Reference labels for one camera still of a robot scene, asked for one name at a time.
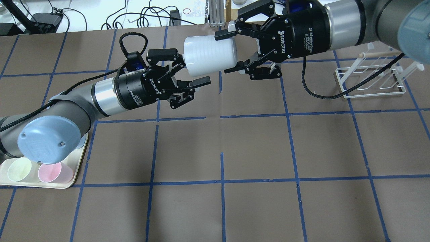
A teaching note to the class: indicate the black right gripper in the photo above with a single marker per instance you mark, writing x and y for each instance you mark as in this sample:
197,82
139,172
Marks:
304,32

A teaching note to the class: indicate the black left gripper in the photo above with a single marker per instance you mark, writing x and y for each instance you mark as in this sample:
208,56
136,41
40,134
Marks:
135,89

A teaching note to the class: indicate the white translucent plastic cup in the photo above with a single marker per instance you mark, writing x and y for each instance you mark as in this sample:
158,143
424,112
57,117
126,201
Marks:
204,55

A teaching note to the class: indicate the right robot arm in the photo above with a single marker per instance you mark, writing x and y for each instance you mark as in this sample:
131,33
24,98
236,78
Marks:
401,24

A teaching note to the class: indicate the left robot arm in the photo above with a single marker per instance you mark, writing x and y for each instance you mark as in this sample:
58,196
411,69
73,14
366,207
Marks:
49,134

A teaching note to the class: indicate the blue cup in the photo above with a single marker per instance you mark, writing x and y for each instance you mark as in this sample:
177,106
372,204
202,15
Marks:
82,141

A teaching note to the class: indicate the pink cup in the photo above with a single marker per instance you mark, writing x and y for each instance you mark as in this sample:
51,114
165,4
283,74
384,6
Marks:
58,173

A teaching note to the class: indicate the pale green cup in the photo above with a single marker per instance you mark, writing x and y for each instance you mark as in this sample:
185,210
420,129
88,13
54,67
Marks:
23,170

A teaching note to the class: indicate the wooden board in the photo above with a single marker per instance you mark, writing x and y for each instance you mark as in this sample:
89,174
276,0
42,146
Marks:
231,8

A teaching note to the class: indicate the black power adapter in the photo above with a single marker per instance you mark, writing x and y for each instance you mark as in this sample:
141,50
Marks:
175,18

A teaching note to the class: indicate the cream plastic tray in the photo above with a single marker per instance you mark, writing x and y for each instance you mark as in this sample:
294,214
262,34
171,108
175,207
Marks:
73,160

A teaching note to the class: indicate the aluminium frame post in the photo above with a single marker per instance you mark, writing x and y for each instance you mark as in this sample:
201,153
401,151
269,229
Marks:
216,13

